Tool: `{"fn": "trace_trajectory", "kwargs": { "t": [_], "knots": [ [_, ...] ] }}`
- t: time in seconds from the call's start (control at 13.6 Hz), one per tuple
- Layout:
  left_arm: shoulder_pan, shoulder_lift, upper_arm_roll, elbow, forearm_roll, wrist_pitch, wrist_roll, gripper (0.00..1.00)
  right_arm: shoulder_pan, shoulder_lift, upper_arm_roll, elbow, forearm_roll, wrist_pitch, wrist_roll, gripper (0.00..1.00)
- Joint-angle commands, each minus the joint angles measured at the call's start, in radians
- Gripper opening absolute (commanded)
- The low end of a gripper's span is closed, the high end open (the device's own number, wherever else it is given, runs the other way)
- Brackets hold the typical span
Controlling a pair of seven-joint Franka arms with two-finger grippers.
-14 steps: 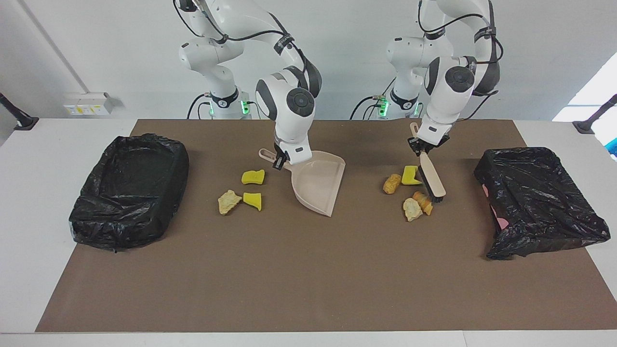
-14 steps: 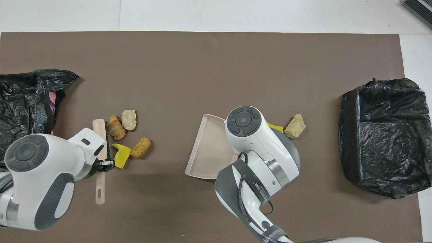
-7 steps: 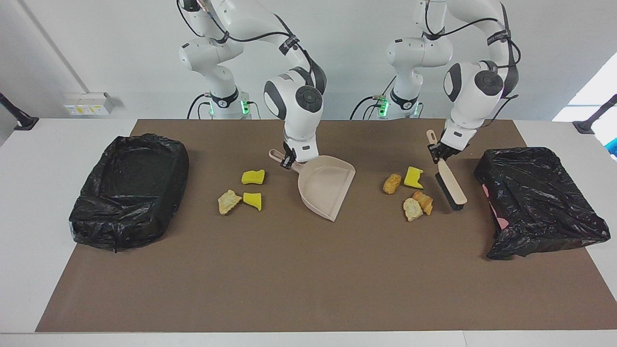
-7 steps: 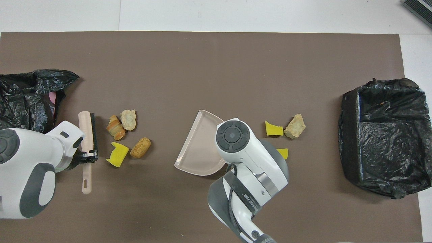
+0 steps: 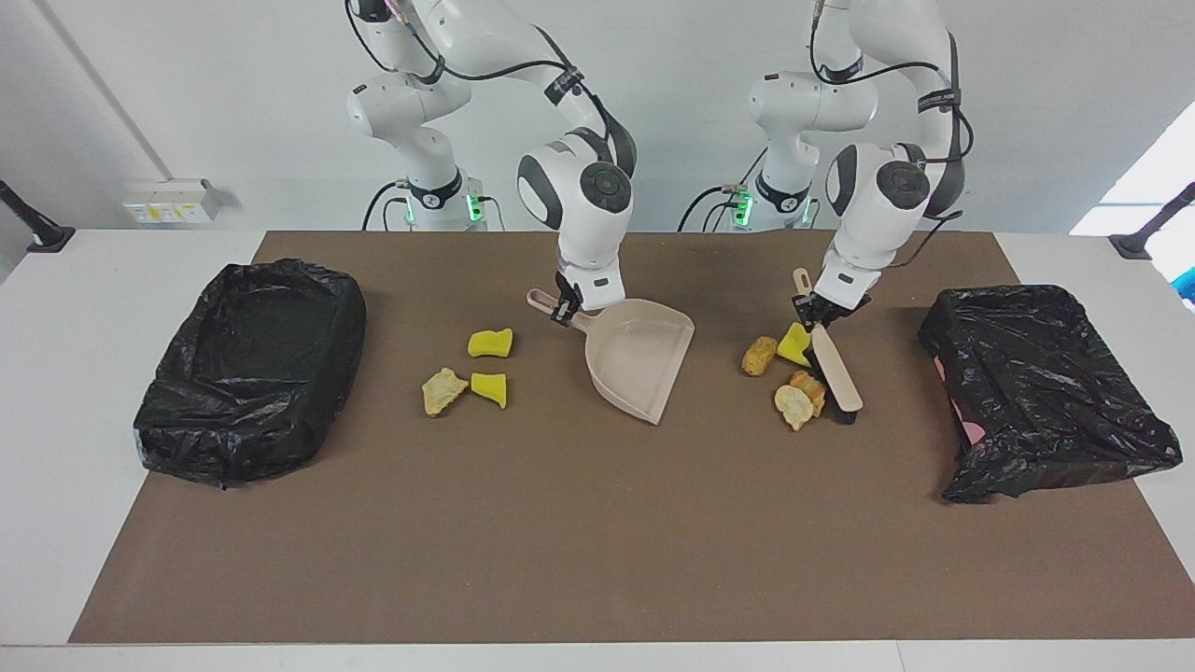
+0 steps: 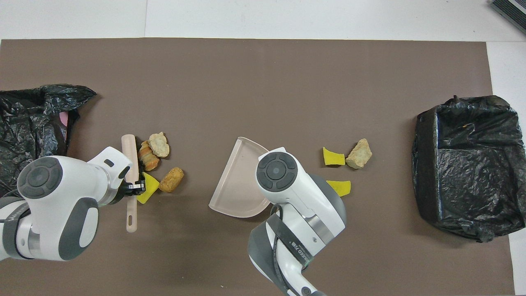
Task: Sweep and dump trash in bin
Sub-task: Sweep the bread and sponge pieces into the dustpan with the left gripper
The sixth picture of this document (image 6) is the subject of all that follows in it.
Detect black bag bin pink inside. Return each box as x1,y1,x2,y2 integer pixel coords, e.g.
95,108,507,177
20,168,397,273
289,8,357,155
0,84,97,197

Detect beige hand brush black bristles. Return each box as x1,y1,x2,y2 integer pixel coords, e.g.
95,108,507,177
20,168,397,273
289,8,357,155
121,134,143,233

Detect yellow sponge piece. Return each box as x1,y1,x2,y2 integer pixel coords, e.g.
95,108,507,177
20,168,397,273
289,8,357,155
323,147,346,166
327,180,352,197

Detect dark ribbed grille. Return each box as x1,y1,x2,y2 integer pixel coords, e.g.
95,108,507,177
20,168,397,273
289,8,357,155
489,0,526,34

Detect pale crusty bread chunk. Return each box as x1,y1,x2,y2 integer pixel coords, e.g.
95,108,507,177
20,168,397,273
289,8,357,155
148,132,170,158

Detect notched yellow sponge block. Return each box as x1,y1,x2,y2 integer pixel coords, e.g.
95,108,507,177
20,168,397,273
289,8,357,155
136,172,160,204

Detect brown bread roll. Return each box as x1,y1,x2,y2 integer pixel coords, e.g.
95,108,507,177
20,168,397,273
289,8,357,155
159,166,185,193

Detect black bag lined bin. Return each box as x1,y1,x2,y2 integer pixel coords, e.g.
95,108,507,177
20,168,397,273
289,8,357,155
412,95,526,243

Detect brown table mat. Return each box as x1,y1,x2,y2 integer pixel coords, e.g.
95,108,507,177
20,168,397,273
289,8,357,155
0,38,515,296

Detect orange ridged bread piece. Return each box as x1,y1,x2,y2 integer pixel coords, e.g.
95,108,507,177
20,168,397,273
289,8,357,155
138,141,160,172

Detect beige plastic dustpan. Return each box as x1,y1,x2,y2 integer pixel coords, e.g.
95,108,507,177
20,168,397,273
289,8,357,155
208,136,272,218

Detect beige rough bread chunk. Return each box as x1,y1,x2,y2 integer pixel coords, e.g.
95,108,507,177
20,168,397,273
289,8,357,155
346,138,373,169

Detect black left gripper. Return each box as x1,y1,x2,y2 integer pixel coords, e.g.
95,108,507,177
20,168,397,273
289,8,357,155
110,173,147,205

